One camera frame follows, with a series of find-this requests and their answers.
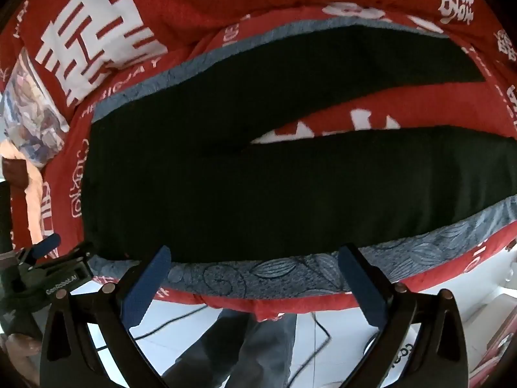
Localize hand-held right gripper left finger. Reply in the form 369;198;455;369
39;244;172;388

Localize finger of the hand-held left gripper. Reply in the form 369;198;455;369
30;233;62;260
60;241;94;262

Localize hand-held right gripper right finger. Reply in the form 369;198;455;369
337;243;469;388

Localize black and grey pants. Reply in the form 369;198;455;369
79;16;517;297

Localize person's left hand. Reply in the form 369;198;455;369
0;332;42;385

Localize peach cloth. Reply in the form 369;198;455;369
0;139;55;247

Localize brown object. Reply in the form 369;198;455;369
2;157;29;189

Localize person's legs in grey trousers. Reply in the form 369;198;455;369
162;309;298;388

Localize colourful printed cloth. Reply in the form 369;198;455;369
2;46;71;168

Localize pink and white box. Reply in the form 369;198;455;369
460;291;517;388

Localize red printed bedsheet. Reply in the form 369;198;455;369
0;4;517;324

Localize red printed quilt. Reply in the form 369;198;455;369
0;0;517;122

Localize black cable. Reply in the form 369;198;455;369
91;303;211;352
285;311;380;388

